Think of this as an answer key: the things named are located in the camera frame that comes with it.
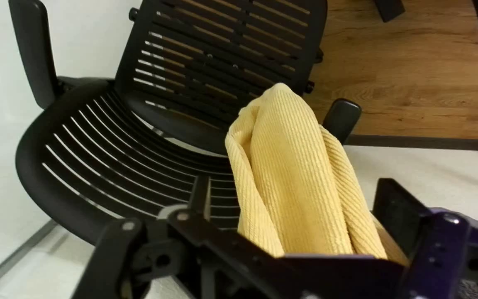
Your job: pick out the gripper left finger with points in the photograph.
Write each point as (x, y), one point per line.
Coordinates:
(206, 245)

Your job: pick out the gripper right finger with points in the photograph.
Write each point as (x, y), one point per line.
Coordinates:
(438, 241)

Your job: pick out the yellow ribbed towel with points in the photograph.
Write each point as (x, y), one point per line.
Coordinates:
(297, 178)

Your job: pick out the black slatted plastic chair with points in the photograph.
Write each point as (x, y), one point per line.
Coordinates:
(139, 124)

